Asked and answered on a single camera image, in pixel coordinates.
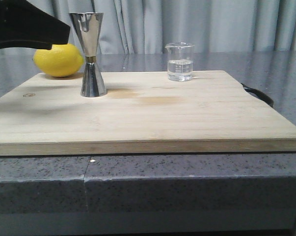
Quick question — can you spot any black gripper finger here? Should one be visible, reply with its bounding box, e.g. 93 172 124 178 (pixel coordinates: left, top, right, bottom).
0 0 70 50

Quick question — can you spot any steel double jigger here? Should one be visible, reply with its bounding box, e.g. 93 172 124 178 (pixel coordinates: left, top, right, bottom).
70 12 107 97

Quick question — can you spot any small glass beaker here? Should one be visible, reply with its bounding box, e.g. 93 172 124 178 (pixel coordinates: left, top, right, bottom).
165 42 194 82

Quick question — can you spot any yellow lemon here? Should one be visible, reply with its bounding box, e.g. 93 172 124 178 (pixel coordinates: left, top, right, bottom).
33 43 84 77

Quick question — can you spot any grey curtain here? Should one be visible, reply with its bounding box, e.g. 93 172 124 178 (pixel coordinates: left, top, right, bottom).
33 0 296 54

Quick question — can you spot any wooden cutting board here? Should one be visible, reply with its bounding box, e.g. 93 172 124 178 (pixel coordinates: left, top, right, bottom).
0 71 296 156

